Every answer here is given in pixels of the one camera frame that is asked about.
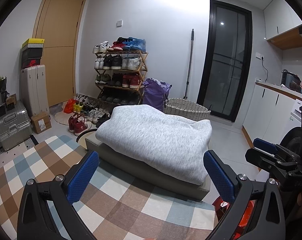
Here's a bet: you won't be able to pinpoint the light grey hoodie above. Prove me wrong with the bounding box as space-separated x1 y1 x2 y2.
95 104 213 186

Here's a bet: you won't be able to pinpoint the beige suitcase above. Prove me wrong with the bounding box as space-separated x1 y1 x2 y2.
20 64 51 118

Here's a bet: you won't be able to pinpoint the dark wrapped bouquet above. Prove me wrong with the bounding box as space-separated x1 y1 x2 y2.
0 74 11 103

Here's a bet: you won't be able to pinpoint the round doormat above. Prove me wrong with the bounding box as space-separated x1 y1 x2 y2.
52 104 71 126

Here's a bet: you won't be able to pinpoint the black and red shoe box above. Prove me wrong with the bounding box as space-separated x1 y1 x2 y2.
21 57 42 69

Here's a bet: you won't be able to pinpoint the white base cabinet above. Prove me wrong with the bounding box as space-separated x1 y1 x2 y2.
242 79 302 146

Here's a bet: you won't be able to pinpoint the white wall cabinet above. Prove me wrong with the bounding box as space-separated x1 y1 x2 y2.
263 0 302 51

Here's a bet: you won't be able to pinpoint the red high-top sneakers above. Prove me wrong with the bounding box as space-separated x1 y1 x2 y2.
68 114 92 136

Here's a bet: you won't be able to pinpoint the wooden door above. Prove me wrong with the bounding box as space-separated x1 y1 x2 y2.
32 0 88 108

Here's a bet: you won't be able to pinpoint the black power cable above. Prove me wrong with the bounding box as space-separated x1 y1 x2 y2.
261 60 269 83

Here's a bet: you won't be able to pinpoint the mop pole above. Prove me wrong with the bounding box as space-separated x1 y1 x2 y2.
183 29 195 99

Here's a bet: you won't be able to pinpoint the cluster of loose shoes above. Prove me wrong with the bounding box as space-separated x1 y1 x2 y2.
74 94 112 128

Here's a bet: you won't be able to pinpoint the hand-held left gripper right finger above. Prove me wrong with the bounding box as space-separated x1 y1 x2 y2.
203 150 286 240

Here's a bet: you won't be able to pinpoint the wooden shoe rack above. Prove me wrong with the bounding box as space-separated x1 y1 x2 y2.
92 37 149 106

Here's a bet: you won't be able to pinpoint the black framed glass door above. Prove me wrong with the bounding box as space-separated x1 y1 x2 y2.
196 0 253 124

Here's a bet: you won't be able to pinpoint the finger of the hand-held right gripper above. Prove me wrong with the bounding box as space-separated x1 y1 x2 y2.
245 148 280 172
253 137 283 157

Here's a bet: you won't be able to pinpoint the red plastic basin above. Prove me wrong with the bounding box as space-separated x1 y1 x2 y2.
213 196 255 240

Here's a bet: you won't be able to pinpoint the small sealed cardboard box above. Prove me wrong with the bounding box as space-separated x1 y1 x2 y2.
31 112 53 134

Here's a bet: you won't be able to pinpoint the small brown box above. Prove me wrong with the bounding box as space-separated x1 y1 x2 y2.
6 94 17 111

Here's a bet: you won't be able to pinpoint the grey ottoman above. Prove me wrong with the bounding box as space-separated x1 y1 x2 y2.
85 131 212 201

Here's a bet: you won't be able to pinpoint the wicker basket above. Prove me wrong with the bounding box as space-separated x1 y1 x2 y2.
164 98 212 122

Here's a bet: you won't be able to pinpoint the purple bag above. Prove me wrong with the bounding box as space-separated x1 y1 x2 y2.
142 78 172 113

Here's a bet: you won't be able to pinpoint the checkered mat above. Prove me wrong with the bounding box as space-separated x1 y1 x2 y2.
0 135 218 240

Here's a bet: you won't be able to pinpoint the silver suitcase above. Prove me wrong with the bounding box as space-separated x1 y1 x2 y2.
0 100 33 151

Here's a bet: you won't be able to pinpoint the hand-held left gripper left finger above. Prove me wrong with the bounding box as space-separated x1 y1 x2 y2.
17 150 100 240

